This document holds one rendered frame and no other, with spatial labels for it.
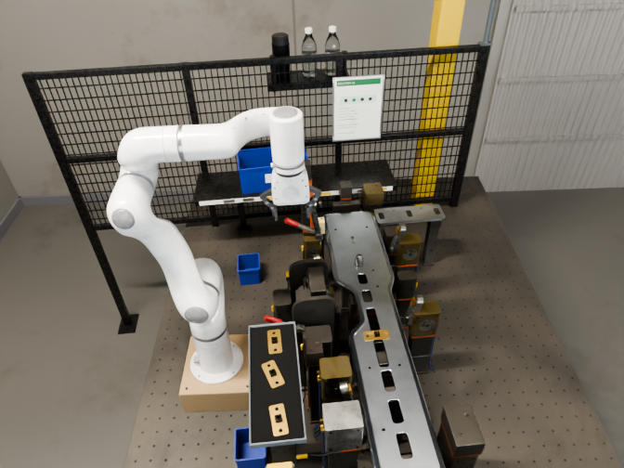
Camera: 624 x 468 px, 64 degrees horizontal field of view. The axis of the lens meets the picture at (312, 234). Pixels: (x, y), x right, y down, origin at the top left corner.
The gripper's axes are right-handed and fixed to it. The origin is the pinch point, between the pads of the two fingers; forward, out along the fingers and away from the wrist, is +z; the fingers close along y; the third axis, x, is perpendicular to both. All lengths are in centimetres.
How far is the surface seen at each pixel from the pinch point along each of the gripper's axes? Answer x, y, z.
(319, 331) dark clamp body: -13.2, 6.2, 36.8
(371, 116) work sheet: 91, 40, 19
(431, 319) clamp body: -7, 44, 43
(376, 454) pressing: -50, 18, 44
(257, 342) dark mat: -21.7, -12.5, 28.8
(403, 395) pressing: -33, 29, 45
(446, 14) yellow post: 95, 69, -22
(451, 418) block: -43, 40, 42
